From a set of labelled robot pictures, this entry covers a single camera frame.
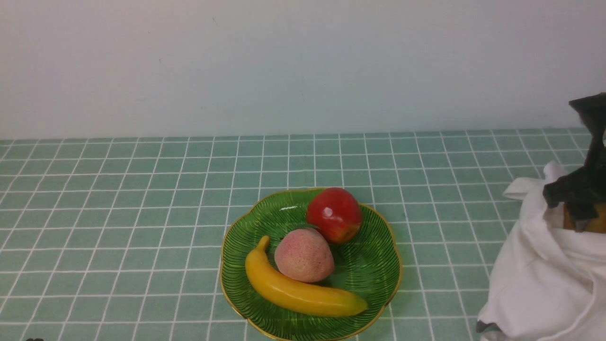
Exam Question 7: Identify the green leaf-pattern plate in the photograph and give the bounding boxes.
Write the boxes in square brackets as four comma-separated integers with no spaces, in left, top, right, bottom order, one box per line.
[219,188,403,341]

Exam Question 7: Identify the yellow banana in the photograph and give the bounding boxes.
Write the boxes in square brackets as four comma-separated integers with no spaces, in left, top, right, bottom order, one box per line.
[245,235,368,318]

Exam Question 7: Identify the red apple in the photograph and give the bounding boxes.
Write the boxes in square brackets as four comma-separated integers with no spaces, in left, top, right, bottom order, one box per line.
[306,188,362,245]

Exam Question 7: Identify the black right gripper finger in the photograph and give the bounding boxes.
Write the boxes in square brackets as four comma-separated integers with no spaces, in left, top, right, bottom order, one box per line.
[543,168,606,228]

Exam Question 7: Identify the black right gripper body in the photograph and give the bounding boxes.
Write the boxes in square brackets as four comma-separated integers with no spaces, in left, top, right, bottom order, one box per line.
[569,92,606,173]

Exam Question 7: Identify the pink peach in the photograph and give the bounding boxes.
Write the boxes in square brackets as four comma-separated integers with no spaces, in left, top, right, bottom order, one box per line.
[274,227,335,283]

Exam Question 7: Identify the white cloth bag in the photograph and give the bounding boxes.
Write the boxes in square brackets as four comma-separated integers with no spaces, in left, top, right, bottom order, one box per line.
[477,161,606,341]

